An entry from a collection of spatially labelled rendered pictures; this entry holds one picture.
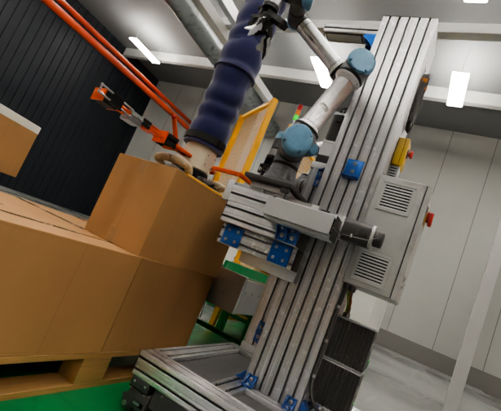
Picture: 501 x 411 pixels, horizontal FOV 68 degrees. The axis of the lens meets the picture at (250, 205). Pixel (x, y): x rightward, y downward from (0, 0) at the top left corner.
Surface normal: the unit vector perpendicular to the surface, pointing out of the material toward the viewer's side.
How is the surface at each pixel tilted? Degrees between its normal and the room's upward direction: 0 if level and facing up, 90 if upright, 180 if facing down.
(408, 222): 90
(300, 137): 97
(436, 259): 90
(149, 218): 90
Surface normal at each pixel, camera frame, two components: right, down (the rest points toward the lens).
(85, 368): 0.83, 0.26
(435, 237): -0.37, -0.29
